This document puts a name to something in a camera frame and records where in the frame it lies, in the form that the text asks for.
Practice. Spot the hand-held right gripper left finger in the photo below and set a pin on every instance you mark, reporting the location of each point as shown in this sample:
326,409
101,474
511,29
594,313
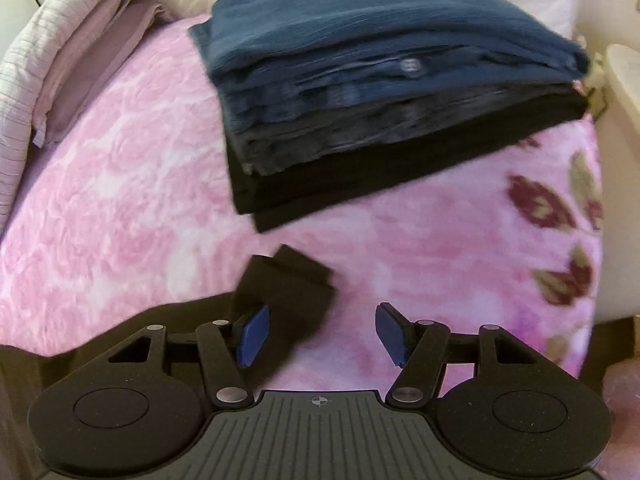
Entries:
254,332

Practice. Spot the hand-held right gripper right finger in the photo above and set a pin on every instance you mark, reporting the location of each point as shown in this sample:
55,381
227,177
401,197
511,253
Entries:
392,332

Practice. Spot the black garment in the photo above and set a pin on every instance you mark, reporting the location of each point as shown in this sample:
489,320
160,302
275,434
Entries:
380,170
287,285

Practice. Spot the folded black garment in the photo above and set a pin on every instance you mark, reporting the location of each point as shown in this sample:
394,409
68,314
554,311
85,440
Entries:
380,170

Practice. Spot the pink floral blanket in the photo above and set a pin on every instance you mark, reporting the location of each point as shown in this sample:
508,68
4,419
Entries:
130,185

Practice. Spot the folded grey garment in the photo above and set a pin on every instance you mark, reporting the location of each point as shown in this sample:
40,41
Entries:
310,145

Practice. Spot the folded blue garment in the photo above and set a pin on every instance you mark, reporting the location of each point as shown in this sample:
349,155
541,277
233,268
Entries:
350,25

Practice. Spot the mauve folded sheet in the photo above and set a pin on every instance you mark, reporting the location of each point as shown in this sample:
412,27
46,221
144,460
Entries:
92,55

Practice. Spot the white striped quilt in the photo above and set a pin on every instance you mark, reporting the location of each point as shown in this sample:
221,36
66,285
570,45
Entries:
27,65

